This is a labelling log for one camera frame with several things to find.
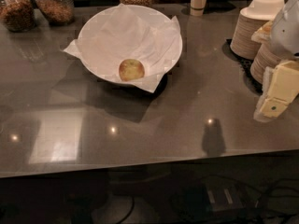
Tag black tray mat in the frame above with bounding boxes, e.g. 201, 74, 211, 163
222, 39, 263, 95

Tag left glass cereal jar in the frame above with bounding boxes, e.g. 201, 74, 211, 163
0, 0, 36, 32

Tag rear stack paper bowls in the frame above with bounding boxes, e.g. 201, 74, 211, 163
230, 0, 284, 60

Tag white paper liner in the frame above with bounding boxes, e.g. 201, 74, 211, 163
63, 3, 182, 94

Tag stack paper bowls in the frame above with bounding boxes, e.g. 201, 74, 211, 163
230, 0, 284, 60
250, 44, 281, 84

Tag yellow-green apple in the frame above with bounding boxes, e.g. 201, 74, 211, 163
119, 59, 145, 81

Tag black box under table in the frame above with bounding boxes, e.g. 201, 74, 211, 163
202, 184, 245, 215

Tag white bowl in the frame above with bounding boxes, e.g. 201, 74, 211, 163
77, 4, 184, 88

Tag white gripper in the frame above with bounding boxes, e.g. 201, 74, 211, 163
251, 0, 299, 122

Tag front stack paper bowls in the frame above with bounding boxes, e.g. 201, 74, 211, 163
250, 44, 281, 84

